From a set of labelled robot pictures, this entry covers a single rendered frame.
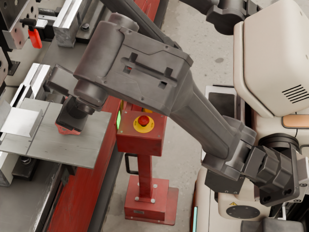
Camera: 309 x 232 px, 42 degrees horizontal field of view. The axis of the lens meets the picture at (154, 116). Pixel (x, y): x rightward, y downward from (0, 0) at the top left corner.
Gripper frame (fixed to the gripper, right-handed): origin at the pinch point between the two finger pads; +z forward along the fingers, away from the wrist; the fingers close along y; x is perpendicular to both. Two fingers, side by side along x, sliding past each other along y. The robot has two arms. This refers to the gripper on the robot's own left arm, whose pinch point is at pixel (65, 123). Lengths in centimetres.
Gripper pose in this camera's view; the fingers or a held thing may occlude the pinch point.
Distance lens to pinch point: 110.8
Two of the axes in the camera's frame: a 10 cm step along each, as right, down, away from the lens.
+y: -2.1, 7.9, -5.7
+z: -4.9, 4.2, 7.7
